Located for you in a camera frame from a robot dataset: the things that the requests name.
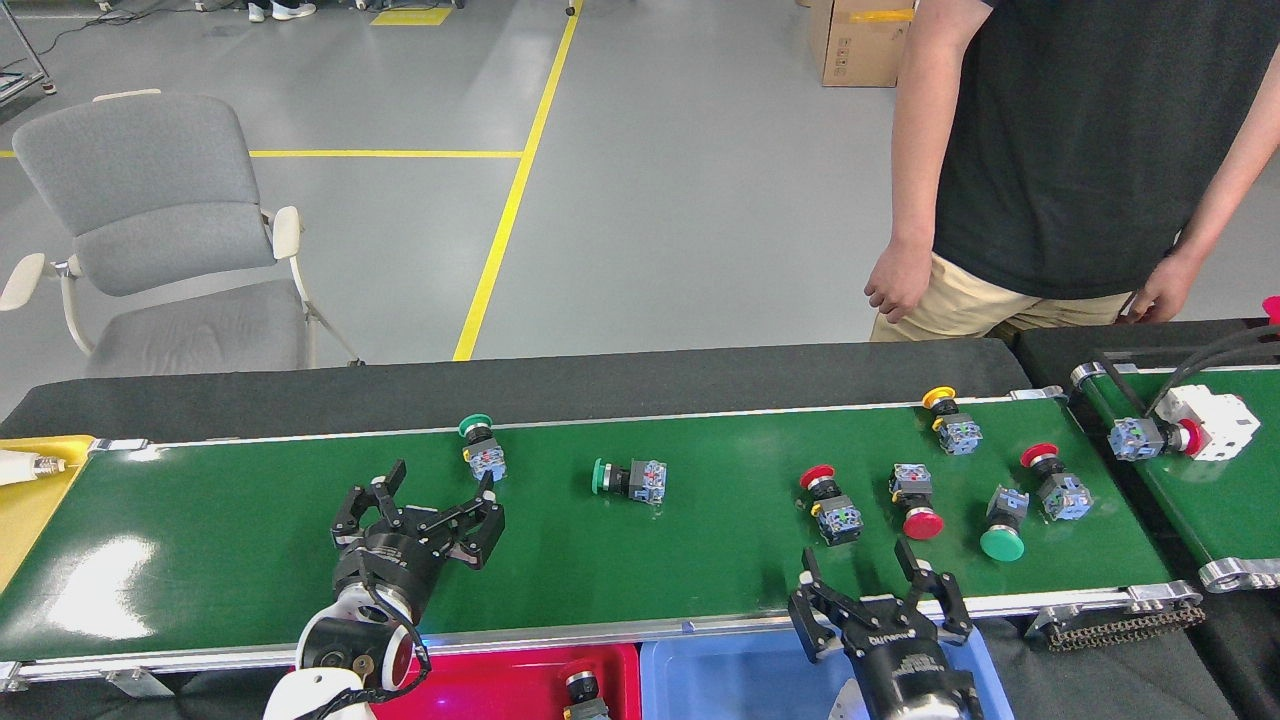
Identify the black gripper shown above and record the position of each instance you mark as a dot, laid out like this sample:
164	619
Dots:
910	670
385	580

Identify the green push button switch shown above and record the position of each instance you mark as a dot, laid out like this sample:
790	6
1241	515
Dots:
1002	545
487	462
648	480

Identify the yellow push button switch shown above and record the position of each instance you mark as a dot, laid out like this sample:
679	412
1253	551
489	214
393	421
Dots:
960	435

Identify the person's left forearm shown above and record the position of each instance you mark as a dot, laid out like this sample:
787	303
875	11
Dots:
1225	190

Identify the person's right forearm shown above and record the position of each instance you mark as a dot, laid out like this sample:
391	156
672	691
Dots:
925	130

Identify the long green conveyor belt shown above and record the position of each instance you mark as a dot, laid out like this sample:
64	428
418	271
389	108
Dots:
650	570

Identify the green feeder conveyor belt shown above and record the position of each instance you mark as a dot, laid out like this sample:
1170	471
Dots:
1220	510

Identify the person's right hand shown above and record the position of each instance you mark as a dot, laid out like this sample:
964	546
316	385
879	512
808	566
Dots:
900	280

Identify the person's left hand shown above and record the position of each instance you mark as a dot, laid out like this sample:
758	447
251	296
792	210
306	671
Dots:
1168	290

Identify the blue plastic bin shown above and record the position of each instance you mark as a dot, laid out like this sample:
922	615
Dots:
730	680

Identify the red plastic bin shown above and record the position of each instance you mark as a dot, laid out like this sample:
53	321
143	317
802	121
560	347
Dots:
500	690

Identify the yellow plastic bin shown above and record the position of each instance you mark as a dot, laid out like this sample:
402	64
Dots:
30	510

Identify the white bulb with metal base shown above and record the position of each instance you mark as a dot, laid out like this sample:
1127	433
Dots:
20	468

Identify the grey office chair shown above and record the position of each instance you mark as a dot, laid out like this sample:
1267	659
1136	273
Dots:
150	200

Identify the crimson plastic bin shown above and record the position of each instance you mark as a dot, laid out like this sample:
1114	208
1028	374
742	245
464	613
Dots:
1272	308

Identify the person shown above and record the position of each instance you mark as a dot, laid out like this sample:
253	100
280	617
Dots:
1070	130

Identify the white sneaker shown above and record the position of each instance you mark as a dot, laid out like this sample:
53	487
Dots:
292	8
257	10

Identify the cardboard box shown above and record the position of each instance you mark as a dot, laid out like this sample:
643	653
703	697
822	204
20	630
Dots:
860	45

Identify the metal trolley frame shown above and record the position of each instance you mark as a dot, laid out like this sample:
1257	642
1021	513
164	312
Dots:
35	60

